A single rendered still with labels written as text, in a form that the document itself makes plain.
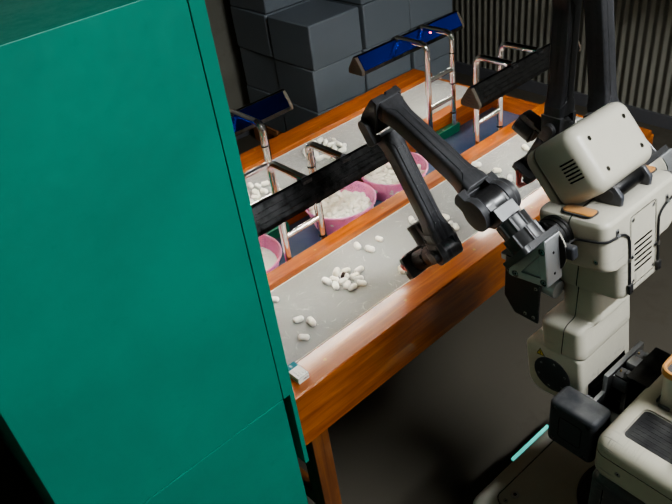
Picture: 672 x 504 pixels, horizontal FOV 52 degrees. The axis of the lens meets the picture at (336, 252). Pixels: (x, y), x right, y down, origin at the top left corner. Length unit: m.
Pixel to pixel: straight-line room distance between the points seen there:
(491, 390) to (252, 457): 1.31
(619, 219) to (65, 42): 1.06
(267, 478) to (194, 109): 0.96
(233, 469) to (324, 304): 0.60
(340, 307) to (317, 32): 2.20
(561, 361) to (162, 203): 1.05
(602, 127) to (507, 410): 1.45
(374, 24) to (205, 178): 3.03
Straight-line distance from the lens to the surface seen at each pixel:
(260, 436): 1.67
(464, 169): 1.51
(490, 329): 3.01
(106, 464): 1.45
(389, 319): 1.92
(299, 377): 1.77
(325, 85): 4.04
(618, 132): 1.54
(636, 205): 1.54
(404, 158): 1.70
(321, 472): 2.03
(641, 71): 4.64
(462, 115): 3.11
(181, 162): 1.22
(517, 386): 2.79
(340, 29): 4.03
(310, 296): 2.08
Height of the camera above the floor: 2.04
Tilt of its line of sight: 36 degrees down
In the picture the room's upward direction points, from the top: 8 degrees counter-clockwise
